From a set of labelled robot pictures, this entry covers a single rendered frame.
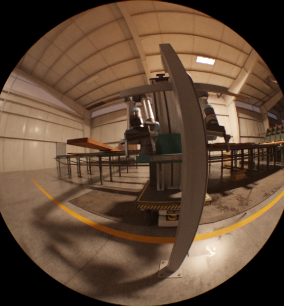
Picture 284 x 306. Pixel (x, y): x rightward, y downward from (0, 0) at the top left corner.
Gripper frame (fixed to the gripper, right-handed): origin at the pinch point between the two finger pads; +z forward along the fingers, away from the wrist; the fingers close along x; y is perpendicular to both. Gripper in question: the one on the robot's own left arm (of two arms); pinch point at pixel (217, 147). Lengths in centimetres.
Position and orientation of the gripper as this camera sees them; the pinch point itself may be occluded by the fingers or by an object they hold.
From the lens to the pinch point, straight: 53.7
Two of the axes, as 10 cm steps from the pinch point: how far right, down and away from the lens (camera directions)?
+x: 9.3, 0.8, -3.5
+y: -2.9, -4.0, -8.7
